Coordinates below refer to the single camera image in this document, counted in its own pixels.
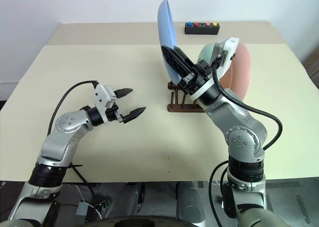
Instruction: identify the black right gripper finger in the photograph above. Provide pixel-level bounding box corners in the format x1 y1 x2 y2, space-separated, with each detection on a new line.
161 45 191 79
174 47 196 72

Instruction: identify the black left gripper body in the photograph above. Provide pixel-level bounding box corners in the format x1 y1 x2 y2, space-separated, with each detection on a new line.
106 103 125 124

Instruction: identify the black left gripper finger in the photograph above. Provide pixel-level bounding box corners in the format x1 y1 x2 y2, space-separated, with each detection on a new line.
115 88 134 99
120 107 147 124

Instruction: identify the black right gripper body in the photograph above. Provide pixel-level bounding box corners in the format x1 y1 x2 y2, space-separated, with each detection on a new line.
179 60 213 95

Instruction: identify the light green plastic plate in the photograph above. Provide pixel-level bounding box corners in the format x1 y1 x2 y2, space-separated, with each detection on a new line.
196 42 217 66

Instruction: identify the light blue plastic plate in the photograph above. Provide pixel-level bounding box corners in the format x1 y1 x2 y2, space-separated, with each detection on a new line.
157 0 181 86

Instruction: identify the pink red plastic plate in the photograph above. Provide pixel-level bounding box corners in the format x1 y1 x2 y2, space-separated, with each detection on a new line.
220 44 251 101

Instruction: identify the brown wooden dish rack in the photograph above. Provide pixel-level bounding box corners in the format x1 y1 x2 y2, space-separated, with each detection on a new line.
166 80 207 113

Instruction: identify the black button box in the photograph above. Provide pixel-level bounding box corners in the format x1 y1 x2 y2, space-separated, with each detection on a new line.
184 21 220 36

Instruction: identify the small grey box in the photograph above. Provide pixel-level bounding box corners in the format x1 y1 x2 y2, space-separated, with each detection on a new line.
76 201 90 217

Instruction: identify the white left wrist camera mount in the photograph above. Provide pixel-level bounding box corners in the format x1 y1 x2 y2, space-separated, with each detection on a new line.
91 84 117 125

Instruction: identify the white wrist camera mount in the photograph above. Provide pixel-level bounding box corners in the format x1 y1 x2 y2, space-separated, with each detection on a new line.
186 37 240 101
91 84 117 125

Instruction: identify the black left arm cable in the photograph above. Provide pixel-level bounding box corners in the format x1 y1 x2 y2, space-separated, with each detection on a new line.
47 80 100 200

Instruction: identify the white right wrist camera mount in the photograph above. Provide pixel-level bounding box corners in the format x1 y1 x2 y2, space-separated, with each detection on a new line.
186 37 240 101

